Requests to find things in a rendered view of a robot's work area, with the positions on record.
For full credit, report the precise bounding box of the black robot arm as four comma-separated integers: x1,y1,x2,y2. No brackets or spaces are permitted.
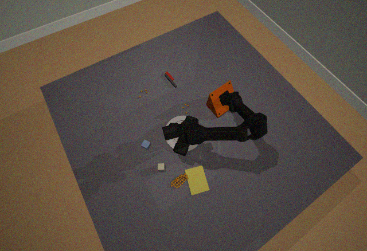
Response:
162,91,267,145

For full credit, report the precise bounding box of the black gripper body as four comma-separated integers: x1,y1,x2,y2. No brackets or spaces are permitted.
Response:
173,116,198,156

